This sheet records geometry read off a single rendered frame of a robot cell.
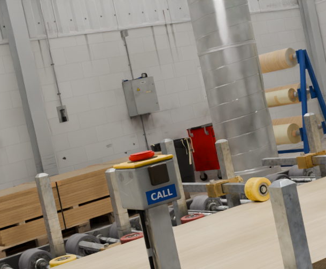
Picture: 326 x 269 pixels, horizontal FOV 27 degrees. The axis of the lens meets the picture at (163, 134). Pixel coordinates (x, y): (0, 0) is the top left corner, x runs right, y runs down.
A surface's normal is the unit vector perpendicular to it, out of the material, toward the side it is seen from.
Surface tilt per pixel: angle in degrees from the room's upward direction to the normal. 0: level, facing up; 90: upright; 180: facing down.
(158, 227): 90
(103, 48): 90
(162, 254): 90
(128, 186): 90
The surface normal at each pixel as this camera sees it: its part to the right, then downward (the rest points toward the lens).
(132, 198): -0.83, 0.20
